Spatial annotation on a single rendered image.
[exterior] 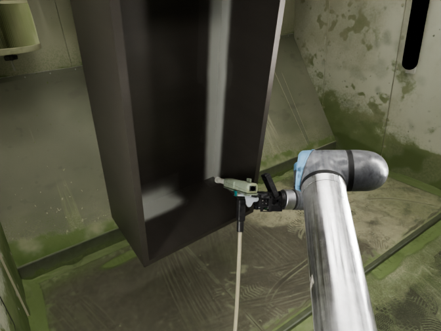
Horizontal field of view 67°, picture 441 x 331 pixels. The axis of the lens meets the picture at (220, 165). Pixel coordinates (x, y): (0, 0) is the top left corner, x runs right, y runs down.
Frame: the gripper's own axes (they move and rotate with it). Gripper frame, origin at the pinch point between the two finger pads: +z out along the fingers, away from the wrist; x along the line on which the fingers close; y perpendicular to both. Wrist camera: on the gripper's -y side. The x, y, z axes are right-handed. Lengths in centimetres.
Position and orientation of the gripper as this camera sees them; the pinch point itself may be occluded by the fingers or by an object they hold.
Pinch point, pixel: (239, 192)
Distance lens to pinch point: 139.2
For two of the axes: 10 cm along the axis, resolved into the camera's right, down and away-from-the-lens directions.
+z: -9.5, -0.6, -3.1
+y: -0.6, 10.0, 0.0
